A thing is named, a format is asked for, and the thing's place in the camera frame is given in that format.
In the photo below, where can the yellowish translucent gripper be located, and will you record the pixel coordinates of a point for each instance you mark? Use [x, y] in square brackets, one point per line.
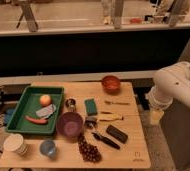
[155, 116]

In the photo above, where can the green sponge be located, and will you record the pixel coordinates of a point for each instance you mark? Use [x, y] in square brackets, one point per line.
[90, 106]

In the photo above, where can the purple bowl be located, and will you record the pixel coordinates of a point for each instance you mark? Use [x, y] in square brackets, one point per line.
[70, 124]

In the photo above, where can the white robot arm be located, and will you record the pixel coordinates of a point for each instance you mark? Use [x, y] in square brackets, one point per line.
[171, 82]

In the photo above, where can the orange-brown bowl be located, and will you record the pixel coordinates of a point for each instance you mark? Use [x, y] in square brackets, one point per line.
[111, 84]

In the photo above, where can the black rectangular case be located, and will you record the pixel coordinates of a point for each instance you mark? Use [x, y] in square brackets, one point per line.
[117, 134]

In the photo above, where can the small dark metal object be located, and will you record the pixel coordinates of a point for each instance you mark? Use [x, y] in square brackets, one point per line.
[90, 122]

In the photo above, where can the bunch of dark grapes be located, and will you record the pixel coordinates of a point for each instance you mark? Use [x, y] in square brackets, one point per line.
[89, 152]

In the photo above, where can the small metal cup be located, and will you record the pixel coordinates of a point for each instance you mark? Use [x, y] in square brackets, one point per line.
[71, 104]

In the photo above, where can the grey folded cloth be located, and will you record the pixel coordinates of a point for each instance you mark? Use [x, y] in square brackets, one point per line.
[46, 112]

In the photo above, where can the orange peach fruit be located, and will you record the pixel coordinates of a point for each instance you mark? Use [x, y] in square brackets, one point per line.
[45, 100]

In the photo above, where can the blue glass cup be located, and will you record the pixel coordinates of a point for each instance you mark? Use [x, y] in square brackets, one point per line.
[48, 148]

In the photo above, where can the green plastic tray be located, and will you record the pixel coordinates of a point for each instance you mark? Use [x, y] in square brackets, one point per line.
[28, 105]

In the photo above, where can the white paper cup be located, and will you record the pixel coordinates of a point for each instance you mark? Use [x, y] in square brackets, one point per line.
[15, 143]

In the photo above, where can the black handled tool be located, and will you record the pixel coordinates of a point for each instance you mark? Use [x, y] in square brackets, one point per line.
[105, 140]

